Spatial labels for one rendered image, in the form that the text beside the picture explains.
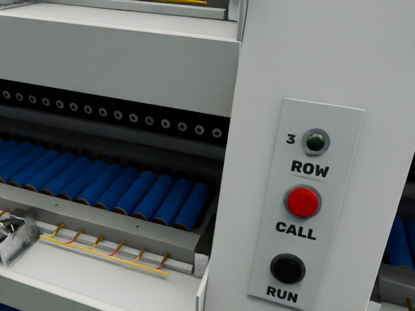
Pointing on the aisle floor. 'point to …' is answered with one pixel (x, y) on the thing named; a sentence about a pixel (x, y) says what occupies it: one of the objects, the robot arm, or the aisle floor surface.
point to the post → (331, 78)
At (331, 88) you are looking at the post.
